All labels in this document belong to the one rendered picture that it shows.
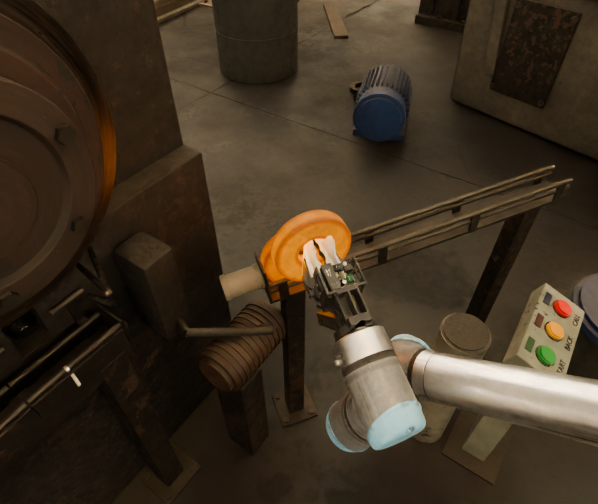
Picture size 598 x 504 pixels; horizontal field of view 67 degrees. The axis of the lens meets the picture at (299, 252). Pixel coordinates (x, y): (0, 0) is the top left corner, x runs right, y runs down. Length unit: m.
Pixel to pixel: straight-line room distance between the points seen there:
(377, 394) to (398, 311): 1.16
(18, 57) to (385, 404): 0.63
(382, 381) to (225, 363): 0.46
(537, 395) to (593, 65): 2.30
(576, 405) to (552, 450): 1.00
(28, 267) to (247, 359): 0.58
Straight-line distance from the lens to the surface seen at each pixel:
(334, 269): 0.74
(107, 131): 0.74
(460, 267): 2.07
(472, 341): 1.16
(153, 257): 0.91
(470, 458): 1.60
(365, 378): 0.70
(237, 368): 1.06
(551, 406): 0.73
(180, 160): 1.03
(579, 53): 2.88
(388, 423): 0.69
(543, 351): 1.08
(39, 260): 0.65
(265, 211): 2.22
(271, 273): 0.99
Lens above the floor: 1.42
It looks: 45 degrees down
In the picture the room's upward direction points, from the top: straight up
